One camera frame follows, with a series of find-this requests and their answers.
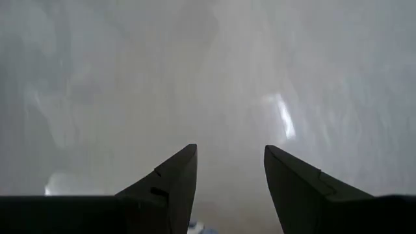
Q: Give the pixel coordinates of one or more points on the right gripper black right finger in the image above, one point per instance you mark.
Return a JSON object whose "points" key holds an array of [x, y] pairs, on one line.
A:
{"points": [[299, 195]]}

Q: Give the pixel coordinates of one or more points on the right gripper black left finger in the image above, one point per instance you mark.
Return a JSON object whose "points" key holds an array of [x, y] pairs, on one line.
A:
{"points": [[156, 201]]}

